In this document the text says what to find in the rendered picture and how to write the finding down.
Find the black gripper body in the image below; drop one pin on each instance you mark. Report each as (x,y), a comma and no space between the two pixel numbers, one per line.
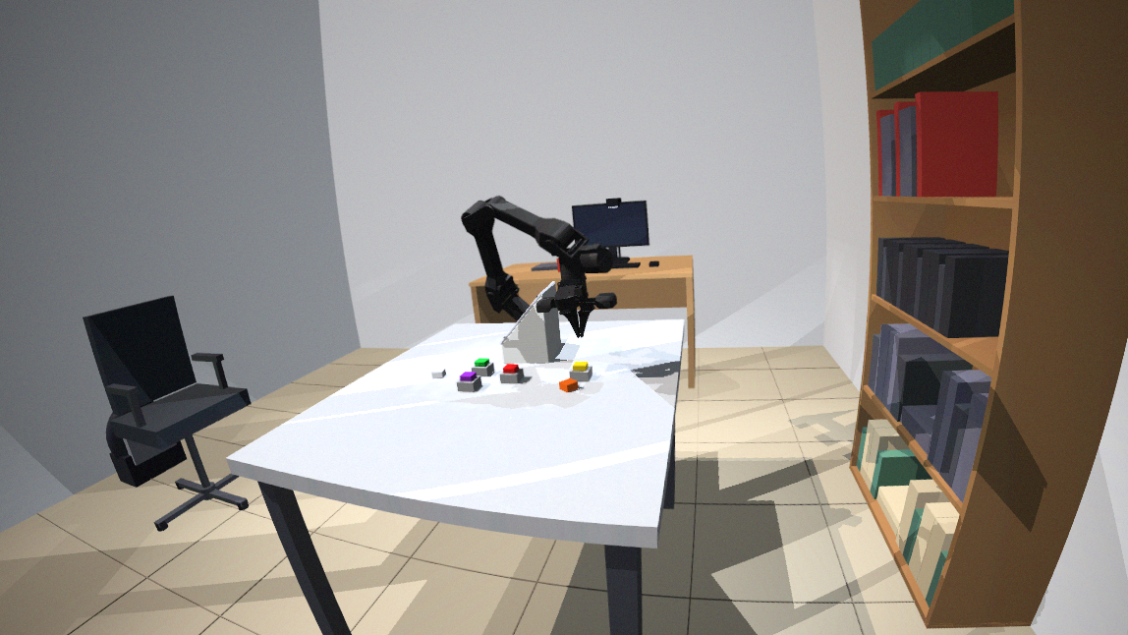
(602,300)

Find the green button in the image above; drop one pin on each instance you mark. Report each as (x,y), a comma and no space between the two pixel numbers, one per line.
(483,367)

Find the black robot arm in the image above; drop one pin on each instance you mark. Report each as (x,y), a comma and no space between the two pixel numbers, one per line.
(552,235)

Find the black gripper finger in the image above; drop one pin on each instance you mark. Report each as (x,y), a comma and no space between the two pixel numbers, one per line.
(584,315)
(573,319)

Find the purple button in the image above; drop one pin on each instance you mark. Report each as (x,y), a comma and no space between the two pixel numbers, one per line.
(469,381)

